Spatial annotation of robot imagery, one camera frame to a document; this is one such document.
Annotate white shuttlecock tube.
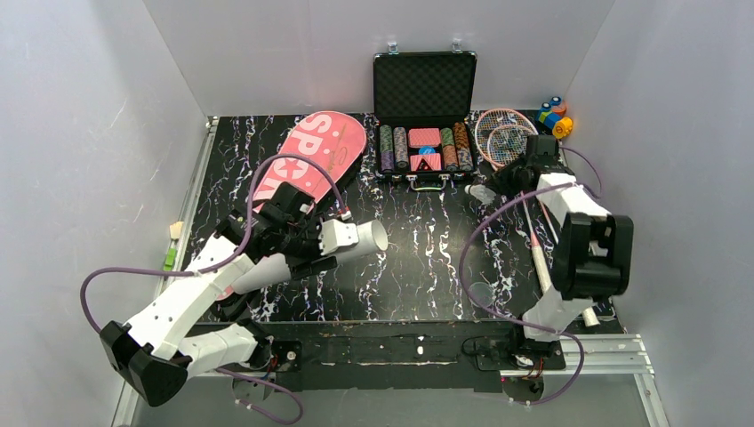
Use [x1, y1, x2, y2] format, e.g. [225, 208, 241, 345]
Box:
[226, 219, 389, 294]

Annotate white shuttlecock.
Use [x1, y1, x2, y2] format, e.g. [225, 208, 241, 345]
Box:
[464, 184, 498, 205]

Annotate clear tube lid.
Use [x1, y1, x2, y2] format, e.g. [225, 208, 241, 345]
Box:
[468, 282, 495, 309]

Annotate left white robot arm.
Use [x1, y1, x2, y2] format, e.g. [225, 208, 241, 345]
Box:
[98, 182, 336, 407]

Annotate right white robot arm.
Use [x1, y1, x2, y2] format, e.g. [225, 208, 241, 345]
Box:
[493, 135, 634, 343]

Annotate lower pink badminton racket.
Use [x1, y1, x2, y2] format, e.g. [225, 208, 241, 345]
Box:
[487, 124, 602, 328]

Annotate colourful toy blocks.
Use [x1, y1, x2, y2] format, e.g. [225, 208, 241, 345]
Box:
[535, 96, 574, 140]

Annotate pink racket bag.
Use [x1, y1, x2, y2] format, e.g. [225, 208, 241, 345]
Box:
[213, 111, 366, 301]

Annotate black poker chip case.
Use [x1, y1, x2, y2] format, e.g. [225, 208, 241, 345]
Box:
[373, 50, 477, 191]

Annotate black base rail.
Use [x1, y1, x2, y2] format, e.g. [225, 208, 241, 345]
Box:
[126, 318, 655, 395]

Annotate green clip on rail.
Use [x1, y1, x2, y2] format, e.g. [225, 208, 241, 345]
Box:
[162, 247, 177, 278]

